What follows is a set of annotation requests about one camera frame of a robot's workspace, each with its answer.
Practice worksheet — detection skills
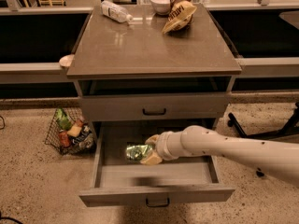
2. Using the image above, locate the green chip bag in basket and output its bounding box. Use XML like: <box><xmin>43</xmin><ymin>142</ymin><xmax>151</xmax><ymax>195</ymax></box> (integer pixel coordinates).
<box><xmin>55</xmin><ymin>108</ymin><xmax>72</xmax><ymax>131</ymax></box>

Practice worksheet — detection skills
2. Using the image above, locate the yellow packet in basket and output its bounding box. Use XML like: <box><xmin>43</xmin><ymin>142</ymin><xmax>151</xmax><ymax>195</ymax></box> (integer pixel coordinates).
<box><xmin>67</xmin><ymin>119</ymin><xmax>83</xmax><ymax>137</ymax></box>

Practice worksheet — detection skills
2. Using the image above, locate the clear plastic water bottle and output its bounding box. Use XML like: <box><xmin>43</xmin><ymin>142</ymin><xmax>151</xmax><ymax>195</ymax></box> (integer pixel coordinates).
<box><xmin>101</xmin><ymin>1</ymin><xmax>133</xmax><ymax>23</ymax></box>

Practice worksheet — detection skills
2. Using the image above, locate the small round beige disc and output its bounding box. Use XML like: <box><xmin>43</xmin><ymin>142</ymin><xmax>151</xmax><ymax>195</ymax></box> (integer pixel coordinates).
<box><xmin>59</xmin><ymin>54</ymin><xmax>74</xmax><ymax>67</ymax></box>

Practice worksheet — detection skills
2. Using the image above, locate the yellow chip bag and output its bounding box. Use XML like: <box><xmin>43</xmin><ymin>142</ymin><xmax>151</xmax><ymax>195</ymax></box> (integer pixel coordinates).
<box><xmin>162</xmin><ymin>0</ymin><xmax>197</xmax><ymax>34</ymax></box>

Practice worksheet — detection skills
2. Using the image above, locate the closed grey top drawer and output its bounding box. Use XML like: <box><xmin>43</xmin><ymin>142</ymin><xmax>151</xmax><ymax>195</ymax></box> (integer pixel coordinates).
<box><xmin>78</xmin><ymin>93</ymin><xmax>229</xmax><ymax>121</ymax></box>

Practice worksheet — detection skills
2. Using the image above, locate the grey drawer cabinet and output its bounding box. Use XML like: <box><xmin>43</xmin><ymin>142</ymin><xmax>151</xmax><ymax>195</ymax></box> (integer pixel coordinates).
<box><xmin>66</xmin><ymin>3</ymin><xmax>243</xmax><ymax>142</ymax></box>

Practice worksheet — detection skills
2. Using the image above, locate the black wheeled stand base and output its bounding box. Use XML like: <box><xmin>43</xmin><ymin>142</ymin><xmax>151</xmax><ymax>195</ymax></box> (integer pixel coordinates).
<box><xmin>227</xmin><ymin>101</ymin><xmax>299</xmax><ymax>177</ymax></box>

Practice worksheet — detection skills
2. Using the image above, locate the white ceramic bowl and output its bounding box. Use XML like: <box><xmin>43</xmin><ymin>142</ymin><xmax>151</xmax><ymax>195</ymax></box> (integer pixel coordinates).
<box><xmin>150</xmin><ymin>0</ymin><xmax>170</xmax><ymax>15</ymax></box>

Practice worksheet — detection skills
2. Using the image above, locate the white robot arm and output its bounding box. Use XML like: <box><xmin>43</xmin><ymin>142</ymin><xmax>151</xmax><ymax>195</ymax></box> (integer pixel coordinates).
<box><xmin>141</xmin><ymin>125</ymin><xmax>299</xmax><ymax>187</ymax></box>

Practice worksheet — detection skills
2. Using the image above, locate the black cable on floor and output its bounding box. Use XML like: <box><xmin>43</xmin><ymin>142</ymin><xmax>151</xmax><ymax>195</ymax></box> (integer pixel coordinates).
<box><xmin>0</xmin><ymin>211</ymin><xmax>24</xmax><ymax>224</ymax></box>

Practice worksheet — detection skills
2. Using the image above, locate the open grey middle drawer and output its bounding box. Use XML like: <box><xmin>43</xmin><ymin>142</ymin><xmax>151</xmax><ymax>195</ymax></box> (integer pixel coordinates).
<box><xmin>79</xmin><ymin>119</ymin><xmax>235</xmax><ymax>207</ymax></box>

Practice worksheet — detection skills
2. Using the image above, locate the red can in basket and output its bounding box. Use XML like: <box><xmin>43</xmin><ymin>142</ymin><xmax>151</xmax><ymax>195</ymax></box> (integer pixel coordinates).
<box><xmin>59</xmin><ymin>130</ymin><xmax>70</xmax><ymax>147</ymax></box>

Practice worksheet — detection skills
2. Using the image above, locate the black wire basket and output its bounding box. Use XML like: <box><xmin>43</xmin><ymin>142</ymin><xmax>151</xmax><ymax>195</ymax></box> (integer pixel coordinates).
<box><xmin>45</xmin><ymin>107</ymin><xmax>96</xmax><ymax>155</ymax></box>

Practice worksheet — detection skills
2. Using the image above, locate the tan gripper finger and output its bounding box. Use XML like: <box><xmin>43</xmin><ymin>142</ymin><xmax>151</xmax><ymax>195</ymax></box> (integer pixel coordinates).
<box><xmin>145</xmin><ymin>134</ymin><xmax>160</xmax><ymax>146</ymax></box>
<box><xmin>140</xmin><ymin>151</ymin><xmax>163</xmax><ymax>165</ymax></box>

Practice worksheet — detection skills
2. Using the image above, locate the dark blue snack bag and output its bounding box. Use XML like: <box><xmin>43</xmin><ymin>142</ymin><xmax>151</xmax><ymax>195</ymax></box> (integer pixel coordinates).
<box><xmin>72</xmin><ymin>125</ymin><xmax>93</xmax><ymax>151</ymax></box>

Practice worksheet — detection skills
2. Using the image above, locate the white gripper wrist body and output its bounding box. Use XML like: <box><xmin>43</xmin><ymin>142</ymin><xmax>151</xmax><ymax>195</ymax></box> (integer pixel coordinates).
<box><xmin>156</xmin><ymin>132</ymin><xmax>183</xmax><ymax>161</ymax></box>

